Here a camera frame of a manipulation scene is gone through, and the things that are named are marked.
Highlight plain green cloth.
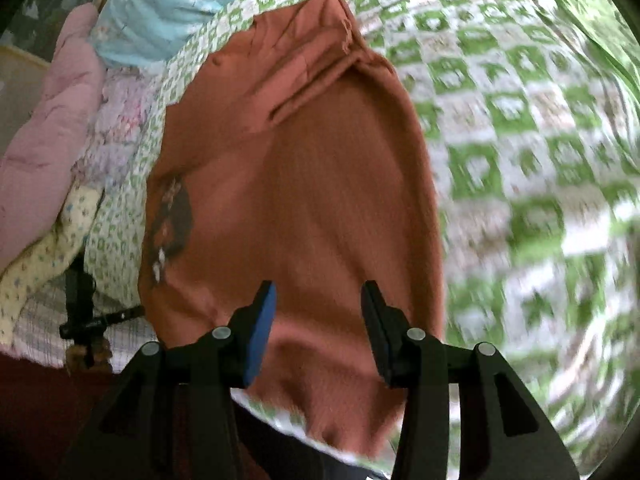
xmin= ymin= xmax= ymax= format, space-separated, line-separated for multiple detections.
xmin=515 ymin=0 xmax=640 ymax=93

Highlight green checkered bed sheet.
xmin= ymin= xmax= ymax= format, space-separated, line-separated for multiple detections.
xmin=82 ymin=0 xmax=640 ymax=476

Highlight rust orange sweater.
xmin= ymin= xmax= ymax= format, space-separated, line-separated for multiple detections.
xmin=137 ymin=0 xmax=446 ymax=461

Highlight pink quilt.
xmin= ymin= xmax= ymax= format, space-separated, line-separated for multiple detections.
xmin=0 ymin=2 xmax=108 ymax=271

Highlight dark red clothing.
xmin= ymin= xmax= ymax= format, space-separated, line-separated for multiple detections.
xmin=0 ymin=347 xmax=281 ymax=480

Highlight pastel floral pillow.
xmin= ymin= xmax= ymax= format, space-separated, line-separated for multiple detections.
xmin=70 ymin=62 xmax=171 ymax=196

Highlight grey plaid cloth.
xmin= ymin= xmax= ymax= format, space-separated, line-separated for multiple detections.
xmin=12 ymin=285 xmax=156 ymax=373

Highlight teal floral quilt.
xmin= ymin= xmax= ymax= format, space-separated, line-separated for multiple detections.
xmin=95 ymin=0 xmax=296 ymax=68

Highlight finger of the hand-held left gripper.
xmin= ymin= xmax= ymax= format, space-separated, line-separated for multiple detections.
xmin=64 ymin=259 xmax=97 ymax=328
xmin=59 ymin=306 xmax=147 ymax=340

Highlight yellow printed cloth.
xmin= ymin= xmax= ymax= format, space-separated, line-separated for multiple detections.
xmin=0 ymin=180 xmax=106 ymax=346

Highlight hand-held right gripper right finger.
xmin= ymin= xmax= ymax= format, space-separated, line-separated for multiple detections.
xmin=361 ymin=280 xmax=587 ymax=480

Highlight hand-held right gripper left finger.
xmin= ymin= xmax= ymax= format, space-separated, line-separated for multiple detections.
xmin=52 ymin=280 xmax=278 ymax=480

